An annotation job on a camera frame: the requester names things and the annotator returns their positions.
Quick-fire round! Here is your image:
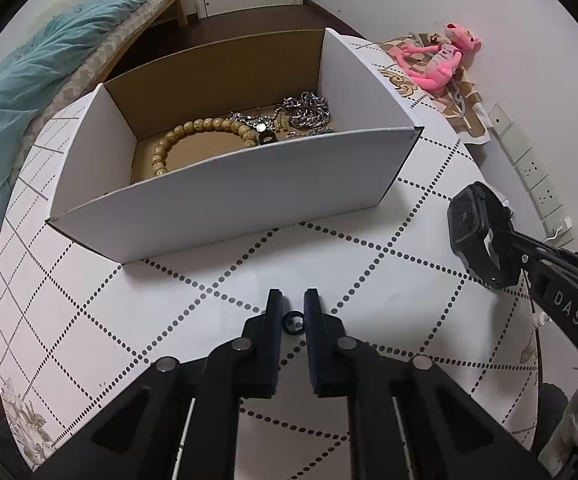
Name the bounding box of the white cardboard box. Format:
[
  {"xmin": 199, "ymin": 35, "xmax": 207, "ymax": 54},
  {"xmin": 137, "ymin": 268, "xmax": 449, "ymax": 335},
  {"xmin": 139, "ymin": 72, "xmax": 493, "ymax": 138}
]
[{"xmin": 45, "ymin": 27, "xmax": 424, "ymax": 264}]

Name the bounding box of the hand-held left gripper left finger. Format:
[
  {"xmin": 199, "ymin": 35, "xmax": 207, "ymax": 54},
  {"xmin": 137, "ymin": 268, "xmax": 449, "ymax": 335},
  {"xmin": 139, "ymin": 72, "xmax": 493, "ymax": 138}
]
[{"xmin": 34, "ymin": 288, "xmax": 285, "ymax": 480}]

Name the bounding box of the brown checkered cloth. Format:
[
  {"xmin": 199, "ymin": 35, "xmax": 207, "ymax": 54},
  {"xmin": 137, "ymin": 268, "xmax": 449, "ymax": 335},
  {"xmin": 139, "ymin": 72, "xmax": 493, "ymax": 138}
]
[{"xmin": 376, "ymin": 30, "xmax": 492, "ymax": 146}]

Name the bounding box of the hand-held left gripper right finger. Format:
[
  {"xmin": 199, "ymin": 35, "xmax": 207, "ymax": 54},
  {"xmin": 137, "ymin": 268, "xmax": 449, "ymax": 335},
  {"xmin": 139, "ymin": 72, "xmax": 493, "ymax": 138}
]
[{"xmin": 303, "ymin": 287, "xmax": 556, "ymax": 480}]

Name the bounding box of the pink plush toy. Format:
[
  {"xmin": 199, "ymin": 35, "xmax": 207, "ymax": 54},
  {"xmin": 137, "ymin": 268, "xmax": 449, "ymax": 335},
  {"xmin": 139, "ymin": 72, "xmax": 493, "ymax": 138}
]
[{"xmin": 394, "ymin": 22, "xmax": 484, "ymax": 96}]

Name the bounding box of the blue quilt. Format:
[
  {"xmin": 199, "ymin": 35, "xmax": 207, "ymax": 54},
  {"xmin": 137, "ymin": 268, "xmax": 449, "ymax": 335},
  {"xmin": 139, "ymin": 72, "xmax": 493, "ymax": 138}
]
[{"xmin": 0, "ymin": 0, "xmax": 182, "ymax": 223}]

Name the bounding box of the white diamond patterned tablecloth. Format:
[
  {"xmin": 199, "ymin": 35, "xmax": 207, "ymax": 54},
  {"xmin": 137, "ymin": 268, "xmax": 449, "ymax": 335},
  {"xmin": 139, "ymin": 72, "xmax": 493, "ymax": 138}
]
[{"xmin": 0, "ymin": 35, "xmax": 542, "ymax": 480}]

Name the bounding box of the white power strip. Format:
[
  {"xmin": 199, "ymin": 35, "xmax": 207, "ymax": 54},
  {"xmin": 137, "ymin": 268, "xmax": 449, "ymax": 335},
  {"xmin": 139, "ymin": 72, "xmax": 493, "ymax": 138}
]
[{"xmin": 488, "ymin": 102, "xmax": 575, "ymax": 251}]

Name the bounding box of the wooden bead bracelet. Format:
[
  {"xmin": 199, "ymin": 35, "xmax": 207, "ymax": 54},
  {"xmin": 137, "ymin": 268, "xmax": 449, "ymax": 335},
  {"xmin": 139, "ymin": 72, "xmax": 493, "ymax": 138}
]
[{"xmin": 150, "ymin": 116, "xmax": 261, "ymax": 178}]

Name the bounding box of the chunky silver chain bracelet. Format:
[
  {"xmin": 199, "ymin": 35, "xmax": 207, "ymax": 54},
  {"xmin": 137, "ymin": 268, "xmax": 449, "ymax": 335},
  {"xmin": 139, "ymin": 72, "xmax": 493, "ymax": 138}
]
[{"xmin": 275, "ymin": 91, "xmax": 334, "ymax": 131}]

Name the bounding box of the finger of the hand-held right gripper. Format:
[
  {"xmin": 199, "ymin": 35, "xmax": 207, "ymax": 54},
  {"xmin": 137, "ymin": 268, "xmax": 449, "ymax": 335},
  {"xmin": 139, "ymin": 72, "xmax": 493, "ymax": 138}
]
[{"xmin": 489, "ymin": 227, "xmax": 578, "ymax": 286}]

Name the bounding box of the black smart watch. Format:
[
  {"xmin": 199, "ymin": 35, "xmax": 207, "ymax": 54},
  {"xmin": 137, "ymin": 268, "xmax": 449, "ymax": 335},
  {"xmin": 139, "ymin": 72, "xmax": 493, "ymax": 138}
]
[{"xmin": 446, "ymin": 181, "xmax": 521, "ymax": 290}]

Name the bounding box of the silver disc chain bracelet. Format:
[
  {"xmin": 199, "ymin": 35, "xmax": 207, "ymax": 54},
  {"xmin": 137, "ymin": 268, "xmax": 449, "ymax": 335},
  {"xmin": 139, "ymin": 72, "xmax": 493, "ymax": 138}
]
[{"xmin": 228, "ymin": 111, "xmax": 279, "ymax": 134}]

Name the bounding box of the white charger plug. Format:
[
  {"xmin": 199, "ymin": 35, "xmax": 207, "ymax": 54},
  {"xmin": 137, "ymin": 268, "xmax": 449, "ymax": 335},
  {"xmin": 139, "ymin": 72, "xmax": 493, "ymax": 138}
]
[{"xmin": 542, "ymin": 217, "xmax": 574, "ymax": 248}]

